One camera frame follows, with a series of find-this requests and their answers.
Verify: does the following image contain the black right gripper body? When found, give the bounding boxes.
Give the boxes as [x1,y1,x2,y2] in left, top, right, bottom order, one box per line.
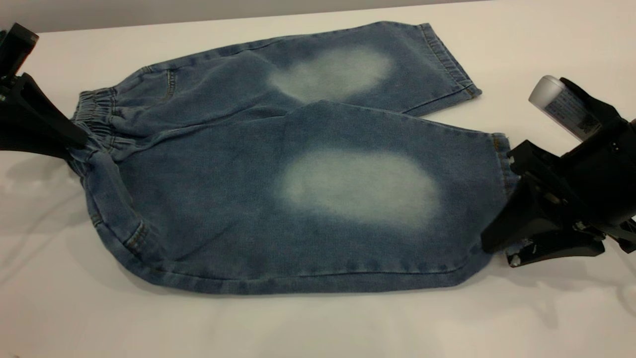
[509,117,636,234]

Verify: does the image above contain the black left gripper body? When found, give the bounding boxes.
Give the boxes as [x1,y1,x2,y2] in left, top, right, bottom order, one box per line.
[0,22,39,88]

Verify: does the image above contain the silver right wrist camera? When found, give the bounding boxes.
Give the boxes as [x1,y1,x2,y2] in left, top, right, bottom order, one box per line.
[528,75,622,142]

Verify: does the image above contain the blue denim kids pants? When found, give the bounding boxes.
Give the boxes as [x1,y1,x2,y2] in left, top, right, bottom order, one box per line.
[70,21,520,295]

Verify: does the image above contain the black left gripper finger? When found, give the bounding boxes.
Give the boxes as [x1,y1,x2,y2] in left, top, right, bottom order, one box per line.
[0,74,88,160]

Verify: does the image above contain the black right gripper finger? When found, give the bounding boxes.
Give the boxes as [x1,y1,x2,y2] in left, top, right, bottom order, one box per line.
[507,231,605,268]
[481,174,577,253]

